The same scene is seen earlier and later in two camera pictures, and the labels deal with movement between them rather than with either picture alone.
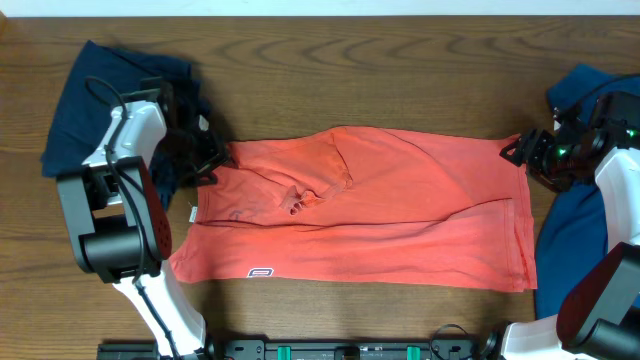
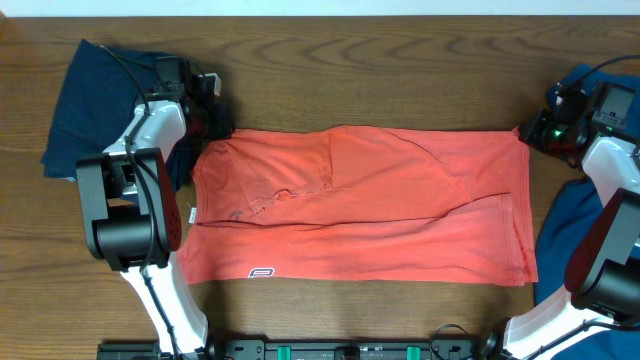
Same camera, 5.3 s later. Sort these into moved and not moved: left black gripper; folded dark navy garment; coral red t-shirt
Moved: left black gripper
Not moved: folded dark navy garment; coral red t-shirt
